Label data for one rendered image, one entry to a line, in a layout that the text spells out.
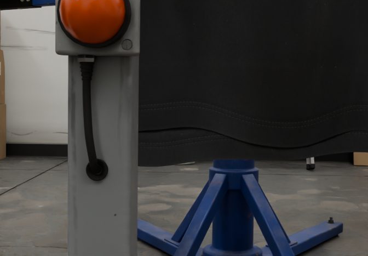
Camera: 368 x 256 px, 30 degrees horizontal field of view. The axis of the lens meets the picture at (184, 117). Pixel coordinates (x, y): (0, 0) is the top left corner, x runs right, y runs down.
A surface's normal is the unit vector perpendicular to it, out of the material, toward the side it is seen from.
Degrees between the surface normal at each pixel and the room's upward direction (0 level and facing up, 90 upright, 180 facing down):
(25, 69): 90
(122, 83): 90
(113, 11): 99
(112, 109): 90
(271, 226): 42
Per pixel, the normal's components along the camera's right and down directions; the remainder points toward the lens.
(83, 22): -0.20, 0.52
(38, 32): -0.05, 0.05
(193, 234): -0.36, -0.71
